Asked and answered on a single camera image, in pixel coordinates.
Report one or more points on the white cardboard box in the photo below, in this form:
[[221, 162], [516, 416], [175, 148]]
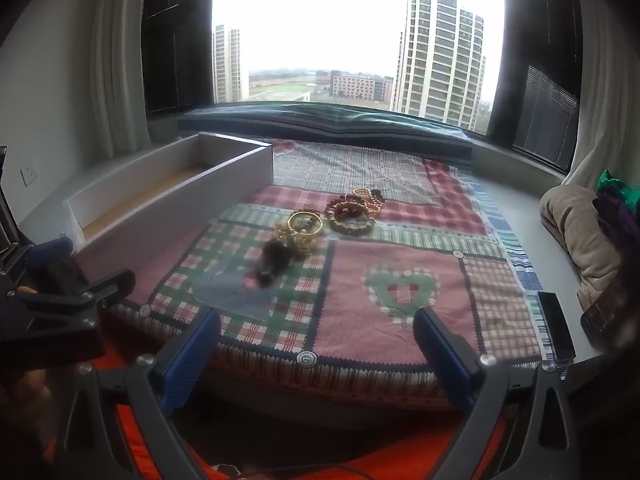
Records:
[[175, 200]]

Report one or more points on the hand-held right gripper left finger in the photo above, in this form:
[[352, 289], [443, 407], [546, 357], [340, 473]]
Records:
[[192, 355]]

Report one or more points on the dark flat object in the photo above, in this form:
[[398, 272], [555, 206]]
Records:
[[602, 316]]

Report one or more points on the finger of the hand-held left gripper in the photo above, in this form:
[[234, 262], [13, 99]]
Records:
[[55, 252], [60, 305]]

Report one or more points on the large tall apartment building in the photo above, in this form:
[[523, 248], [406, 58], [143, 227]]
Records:
[[440, 60]]

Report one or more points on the beige folded cloth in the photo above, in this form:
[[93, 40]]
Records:
[[575, 230]]

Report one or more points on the patchwork plaid blanket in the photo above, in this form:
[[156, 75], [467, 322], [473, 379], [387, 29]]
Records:
[[400, 260]]

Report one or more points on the dark green rolled mat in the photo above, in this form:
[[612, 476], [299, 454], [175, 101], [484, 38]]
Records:
[[325, 125]]

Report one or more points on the small dark blurry object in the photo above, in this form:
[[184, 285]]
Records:
[[270, 265]]

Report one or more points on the small tall apartment building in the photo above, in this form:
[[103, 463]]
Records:
[[227, 65]]

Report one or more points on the gold bangle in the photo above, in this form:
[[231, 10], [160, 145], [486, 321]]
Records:
[[305, 214]]

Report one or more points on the black window frame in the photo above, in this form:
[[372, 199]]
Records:
[[175, 35], [540, 60]]

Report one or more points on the purple cloth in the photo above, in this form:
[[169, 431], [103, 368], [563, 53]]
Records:
[[620, 225]]

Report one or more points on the white wall socket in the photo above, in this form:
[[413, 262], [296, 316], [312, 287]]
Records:
[[30, 175]]

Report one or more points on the black remote control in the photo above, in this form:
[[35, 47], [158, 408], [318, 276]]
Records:
[[555, 325]]

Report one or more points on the low brick building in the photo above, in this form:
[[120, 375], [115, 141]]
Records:
[[360, 86]]

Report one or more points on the orange cloth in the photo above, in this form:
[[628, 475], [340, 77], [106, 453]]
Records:
[[420, 452]]

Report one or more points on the green cloth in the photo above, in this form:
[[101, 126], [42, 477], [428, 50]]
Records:
[[615, 182]]

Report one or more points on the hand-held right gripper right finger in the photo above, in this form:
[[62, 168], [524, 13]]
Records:
[[445, 360]]

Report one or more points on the white curtain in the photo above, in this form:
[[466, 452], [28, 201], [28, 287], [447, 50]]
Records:
[[120, 60], [610, 85]]

